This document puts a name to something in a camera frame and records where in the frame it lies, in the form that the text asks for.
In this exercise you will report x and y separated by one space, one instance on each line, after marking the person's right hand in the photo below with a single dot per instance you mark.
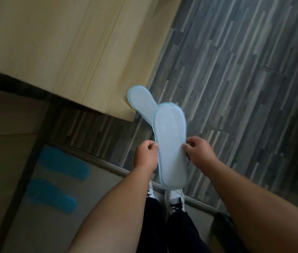
200 155

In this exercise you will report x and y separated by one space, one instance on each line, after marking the person's left hand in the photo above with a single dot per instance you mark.
145 156

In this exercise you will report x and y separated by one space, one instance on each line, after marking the person's left thumb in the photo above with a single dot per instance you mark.
153 145

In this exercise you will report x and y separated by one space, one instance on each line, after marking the person's right thumb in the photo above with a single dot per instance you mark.
192 139

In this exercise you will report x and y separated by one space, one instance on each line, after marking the light blue slipper with textured sole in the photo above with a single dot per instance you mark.
170 144

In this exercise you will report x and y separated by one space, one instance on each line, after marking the light blue slipper with smooth sole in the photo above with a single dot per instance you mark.
142 101

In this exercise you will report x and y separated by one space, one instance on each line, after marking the person's left forearm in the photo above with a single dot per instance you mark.
114 210

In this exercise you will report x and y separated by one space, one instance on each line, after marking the person's right forearm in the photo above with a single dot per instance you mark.
254 208

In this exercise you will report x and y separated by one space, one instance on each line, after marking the person's left white shoe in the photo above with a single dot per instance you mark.
153 191

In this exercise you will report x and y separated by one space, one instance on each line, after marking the person's white shoe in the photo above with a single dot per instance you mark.
153 191
174 201

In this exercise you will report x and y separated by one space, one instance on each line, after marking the person's right white shoe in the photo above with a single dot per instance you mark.
174 201

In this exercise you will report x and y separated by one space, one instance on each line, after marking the person's black trousers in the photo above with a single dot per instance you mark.
170 231

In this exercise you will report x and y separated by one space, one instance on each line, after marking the grey mat with blue footprints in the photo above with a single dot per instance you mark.
48 208

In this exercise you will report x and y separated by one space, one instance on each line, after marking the light wooden cabinet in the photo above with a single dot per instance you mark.
67 47

